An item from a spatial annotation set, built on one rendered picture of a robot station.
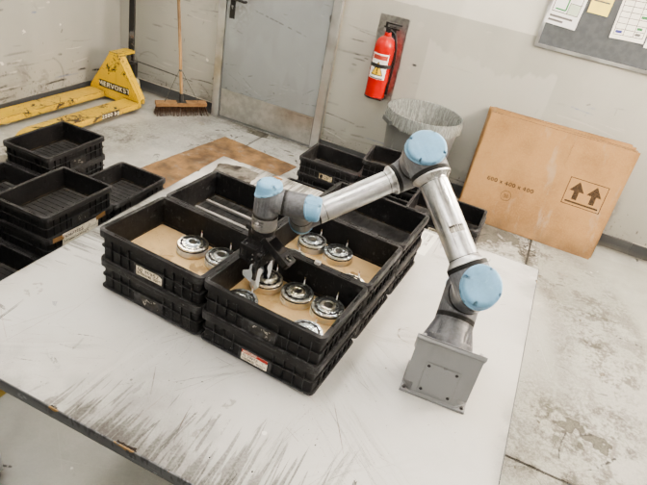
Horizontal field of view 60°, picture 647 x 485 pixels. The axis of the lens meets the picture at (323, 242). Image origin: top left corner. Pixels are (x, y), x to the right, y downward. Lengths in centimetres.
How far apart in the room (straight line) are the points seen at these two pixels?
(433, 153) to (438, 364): 60
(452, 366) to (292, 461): 52
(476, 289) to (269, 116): 380
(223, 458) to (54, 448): 107
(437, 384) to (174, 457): 75
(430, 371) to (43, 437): 151
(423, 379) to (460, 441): 19
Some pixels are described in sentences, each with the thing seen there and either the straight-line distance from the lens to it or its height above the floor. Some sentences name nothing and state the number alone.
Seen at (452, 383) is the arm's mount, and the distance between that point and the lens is 170.
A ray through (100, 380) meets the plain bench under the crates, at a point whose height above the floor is 70.
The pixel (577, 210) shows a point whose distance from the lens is 445.
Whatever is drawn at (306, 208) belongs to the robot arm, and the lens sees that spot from 158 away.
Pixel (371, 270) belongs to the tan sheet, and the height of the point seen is 83.
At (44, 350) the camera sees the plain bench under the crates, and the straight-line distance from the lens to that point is 179.
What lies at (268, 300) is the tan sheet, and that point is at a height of 83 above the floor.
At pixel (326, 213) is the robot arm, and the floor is 110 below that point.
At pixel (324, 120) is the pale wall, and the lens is 492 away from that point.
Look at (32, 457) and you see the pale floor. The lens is 245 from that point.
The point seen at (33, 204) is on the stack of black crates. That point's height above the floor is 49.
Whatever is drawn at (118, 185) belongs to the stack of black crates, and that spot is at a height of 38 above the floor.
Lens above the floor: 192
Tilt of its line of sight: 32 degrees down
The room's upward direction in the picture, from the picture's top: 12 degrees clockwise
